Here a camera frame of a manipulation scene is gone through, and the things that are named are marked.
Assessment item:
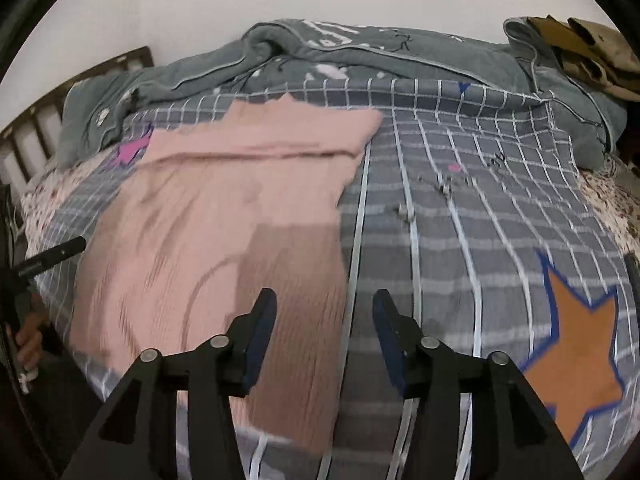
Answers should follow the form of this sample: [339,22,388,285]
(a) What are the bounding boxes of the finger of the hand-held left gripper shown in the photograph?
[14,237,87,282]

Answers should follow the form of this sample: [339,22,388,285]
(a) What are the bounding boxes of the grey checked star duvet cover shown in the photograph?
[25,77,640,480]

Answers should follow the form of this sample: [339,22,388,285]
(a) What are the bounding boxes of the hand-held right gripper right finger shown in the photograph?
[372,289,586,480]

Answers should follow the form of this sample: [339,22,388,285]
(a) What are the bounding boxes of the person's left hand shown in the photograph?
[6,294,49,372]

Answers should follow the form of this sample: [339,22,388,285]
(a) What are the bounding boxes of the pink knit sweater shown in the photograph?
[69,92,385,453]

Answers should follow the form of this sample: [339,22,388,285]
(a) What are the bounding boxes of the khaki garment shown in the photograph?
[525,15,640,103]

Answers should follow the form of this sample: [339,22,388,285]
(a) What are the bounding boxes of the grey fleece blanket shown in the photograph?
[56,19,628,171]

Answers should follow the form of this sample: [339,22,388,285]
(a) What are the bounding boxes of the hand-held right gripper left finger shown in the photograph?
[60,287,278,480]

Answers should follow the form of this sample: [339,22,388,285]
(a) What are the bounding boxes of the dark wooden headboard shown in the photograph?
[0,46,155,221]

